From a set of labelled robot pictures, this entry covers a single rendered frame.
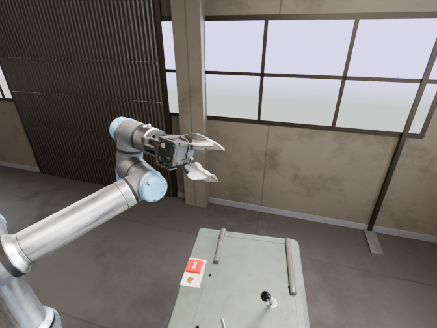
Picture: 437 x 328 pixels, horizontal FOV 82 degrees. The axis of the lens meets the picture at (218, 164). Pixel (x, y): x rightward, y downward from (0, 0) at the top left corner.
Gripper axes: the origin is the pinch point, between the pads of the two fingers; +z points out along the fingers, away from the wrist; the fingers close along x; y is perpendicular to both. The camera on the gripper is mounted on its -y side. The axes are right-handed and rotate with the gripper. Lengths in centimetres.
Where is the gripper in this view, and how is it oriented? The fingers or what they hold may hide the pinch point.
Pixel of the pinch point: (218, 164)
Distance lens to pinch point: 61.0
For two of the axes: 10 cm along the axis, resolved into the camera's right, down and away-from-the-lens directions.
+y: -5.3, 1.4, -8.4
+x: 2.0, -9.4, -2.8
